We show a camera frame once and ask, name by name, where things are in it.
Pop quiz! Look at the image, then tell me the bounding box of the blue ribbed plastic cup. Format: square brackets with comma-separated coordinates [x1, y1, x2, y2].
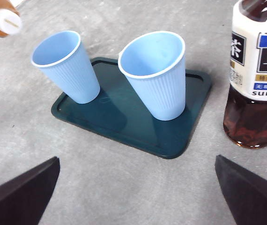
[31, 30, 101, 105]
[118, 30, 186, 121]

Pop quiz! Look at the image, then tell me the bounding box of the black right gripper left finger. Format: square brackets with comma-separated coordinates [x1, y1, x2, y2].
[0, 156, 60, 225]

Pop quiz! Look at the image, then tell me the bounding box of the dark blue-green plastic tray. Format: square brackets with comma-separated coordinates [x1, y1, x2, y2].
[51, 57, 213, 160]

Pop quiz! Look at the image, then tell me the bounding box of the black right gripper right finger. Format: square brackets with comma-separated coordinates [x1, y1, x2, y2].
[215, 154, 267, 225]

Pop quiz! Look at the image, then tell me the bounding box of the dark oolong tea bottle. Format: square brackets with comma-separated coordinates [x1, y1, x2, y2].
[222, 0, 267, 150]

